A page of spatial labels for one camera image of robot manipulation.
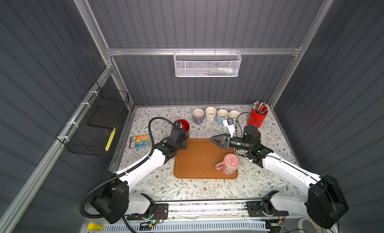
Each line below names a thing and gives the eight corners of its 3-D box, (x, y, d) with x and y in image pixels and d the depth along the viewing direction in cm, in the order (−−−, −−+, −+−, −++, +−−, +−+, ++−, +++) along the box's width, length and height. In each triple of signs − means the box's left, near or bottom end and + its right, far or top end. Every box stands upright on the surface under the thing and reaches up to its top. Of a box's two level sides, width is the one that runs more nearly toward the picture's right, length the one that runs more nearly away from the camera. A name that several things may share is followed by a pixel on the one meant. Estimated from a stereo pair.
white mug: (205, 126, 109) (206, 118, 102) (205, 115, 117) (206, 106, 109) (216, 126, 109) (217, 118, 102) (214, 115, 117) (216, 106, 109)
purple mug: (197, 128, 109) (197, 120, 102) (191, 117, 115) (191, 109, 109) (207, 124, 111) (208, 117, 104) (201, 114, 117) (201, 106, 111)
